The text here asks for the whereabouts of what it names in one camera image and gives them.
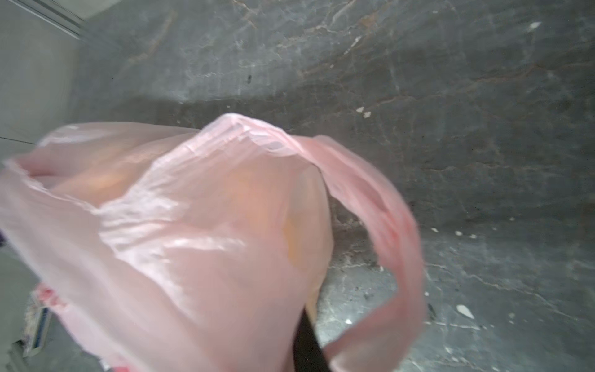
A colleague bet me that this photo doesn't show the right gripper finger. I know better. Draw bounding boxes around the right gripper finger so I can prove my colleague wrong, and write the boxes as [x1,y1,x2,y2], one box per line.
[293,308,331,372]

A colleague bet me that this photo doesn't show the small printed card box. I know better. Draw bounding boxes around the small printed card box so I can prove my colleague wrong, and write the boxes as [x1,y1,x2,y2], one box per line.
[21,291,52,357]

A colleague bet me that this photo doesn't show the pink plastic bag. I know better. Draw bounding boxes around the pink plastic bag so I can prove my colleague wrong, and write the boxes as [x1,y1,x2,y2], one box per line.
[1,113,427,371]

